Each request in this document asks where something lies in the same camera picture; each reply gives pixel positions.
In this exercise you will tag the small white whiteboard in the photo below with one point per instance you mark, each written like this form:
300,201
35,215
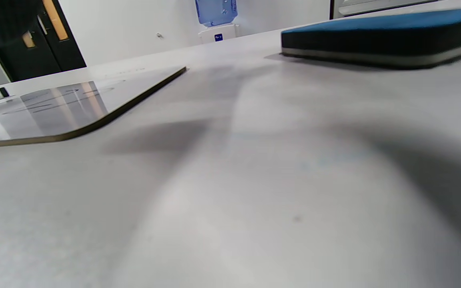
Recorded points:
46,116

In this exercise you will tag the blue whiteboard eraser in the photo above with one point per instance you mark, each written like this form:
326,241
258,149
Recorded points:
382,38

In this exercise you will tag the black door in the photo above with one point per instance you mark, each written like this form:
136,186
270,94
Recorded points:
58,52

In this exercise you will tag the blue dispenser water bottle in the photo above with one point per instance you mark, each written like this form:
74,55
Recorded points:
215,11

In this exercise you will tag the white water dispenser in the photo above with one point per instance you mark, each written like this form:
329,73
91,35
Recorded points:
224,34

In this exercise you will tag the framed glass poster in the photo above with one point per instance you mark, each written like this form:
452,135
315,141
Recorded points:
374,7

